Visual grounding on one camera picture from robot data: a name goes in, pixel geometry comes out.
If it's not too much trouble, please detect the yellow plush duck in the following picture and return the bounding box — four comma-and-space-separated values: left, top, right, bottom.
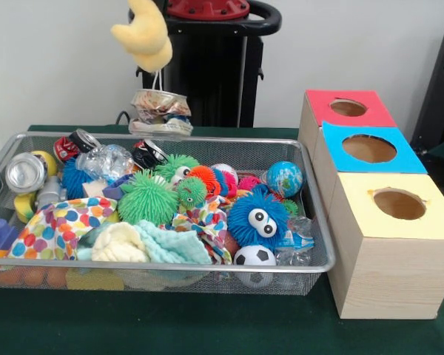
110, 0, 174, 92

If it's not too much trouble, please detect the crushed printed metal can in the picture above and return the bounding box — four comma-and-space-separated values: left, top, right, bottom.
128, 88, 195, 135

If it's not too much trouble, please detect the large green spiky ball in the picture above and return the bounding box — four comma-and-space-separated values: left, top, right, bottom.
117, 169, 179, 226

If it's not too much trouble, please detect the wooden box with three holes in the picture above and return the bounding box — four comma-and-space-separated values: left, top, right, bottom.
297, 89, 444, 320

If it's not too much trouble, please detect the blue globe ball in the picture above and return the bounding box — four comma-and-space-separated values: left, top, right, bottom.
266, 160, 303, 198

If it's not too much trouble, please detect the silver metal can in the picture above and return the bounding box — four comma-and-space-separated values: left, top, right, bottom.
5, 152, 49, 195

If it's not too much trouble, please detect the blue spiky ball with eyes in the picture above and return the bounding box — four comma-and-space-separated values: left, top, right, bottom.
226, 183, 290, 248

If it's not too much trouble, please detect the mint green cloth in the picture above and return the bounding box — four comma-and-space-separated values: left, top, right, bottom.
132, 220, 212, 264

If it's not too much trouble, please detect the cream yellow cloth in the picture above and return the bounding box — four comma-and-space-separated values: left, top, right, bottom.
91, 223, 151, 263

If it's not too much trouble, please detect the black and white soccer ball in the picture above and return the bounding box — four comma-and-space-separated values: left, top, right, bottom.
232, 244, 278, 266

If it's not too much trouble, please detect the purple building block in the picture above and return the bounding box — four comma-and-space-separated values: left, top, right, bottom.
0, 217, 21, 251

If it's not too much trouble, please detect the black upright panel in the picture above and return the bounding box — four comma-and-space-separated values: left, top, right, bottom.
410, 24, 444, 149

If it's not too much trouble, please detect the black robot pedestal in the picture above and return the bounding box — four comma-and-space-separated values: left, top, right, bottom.
128, 0, 283, 129

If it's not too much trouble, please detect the silver wire mesh bin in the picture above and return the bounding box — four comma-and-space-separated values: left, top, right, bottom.
0, 131, 337, 297

